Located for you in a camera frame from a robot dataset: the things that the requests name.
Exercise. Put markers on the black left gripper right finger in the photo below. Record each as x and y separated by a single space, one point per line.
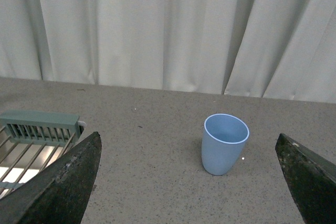
310 179

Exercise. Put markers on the white pleated curtain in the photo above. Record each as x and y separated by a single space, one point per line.
281 49

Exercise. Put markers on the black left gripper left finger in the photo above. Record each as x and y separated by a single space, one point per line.
60 193

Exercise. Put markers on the green dish drying rack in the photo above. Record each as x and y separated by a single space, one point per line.
31 141

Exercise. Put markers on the blue plastic cup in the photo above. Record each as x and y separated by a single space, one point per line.
224 138

